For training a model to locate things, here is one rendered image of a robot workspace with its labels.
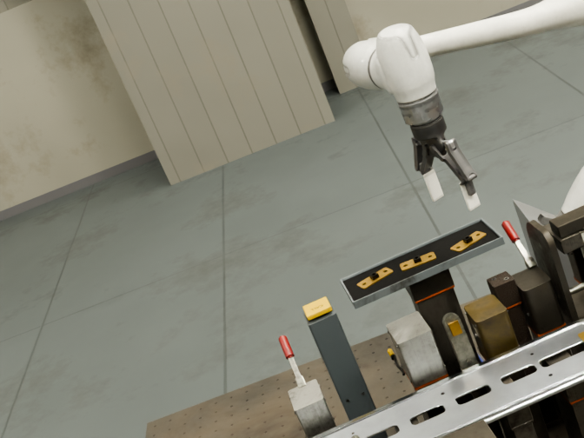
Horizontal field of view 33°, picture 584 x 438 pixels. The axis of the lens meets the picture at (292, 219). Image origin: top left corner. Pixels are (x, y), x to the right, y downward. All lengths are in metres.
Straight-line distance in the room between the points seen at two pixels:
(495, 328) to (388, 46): 0.64
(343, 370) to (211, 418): 0.76
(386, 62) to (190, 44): 5.35
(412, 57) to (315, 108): 5.46
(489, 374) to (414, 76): 0.64
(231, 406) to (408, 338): 1.00
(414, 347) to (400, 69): 0.58
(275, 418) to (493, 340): 0.87
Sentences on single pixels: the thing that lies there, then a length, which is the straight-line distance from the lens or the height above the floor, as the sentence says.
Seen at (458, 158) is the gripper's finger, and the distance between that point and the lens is 2.14.
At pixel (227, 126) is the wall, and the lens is 7.53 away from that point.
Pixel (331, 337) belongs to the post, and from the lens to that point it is 2.26.
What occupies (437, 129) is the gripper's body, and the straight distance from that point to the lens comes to 2.15.
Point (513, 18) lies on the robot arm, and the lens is 2.29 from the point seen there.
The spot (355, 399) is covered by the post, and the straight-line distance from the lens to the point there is 2.35.
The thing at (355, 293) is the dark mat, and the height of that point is 1.16.
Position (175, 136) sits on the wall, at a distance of 7.56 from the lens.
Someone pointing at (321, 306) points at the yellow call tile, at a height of 1.16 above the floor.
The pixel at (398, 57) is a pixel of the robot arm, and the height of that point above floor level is 1.64.
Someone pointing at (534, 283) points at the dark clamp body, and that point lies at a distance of 2.21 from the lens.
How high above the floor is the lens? 2.16
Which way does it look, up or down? 21 degrees down
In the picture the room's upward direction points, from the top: 23 degrees counter-clockwise
